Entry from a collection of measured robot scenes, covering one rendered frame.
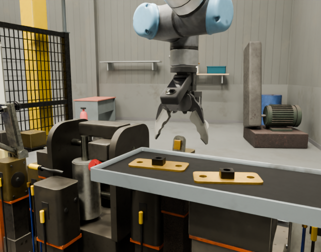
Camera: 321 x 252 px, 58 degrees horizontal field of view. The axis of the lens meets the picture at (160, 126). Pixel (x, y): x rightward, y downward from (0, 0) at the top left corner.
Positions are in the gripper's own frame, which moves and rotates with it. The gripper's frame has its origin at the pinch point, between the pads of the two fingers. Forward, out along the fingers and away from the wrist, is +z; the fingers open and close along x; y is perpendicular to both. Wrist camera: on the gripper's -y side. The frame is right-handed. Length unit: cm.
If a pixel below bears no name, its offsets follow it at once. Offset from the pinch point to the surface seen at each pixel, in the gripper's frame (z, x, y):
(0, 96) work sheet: -9, 101, 18
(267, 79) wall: -34, 84, 786
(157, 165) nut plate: -3.8, -12.0, -34.6
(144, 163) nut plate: -3.8, -9.7, -34.5
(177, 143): 2.8, 6.0, 12.5
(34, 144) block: 10, 70, 11
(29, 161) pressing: 11, 55, -4
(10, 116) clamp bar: -6.2, 44.8, -17.3
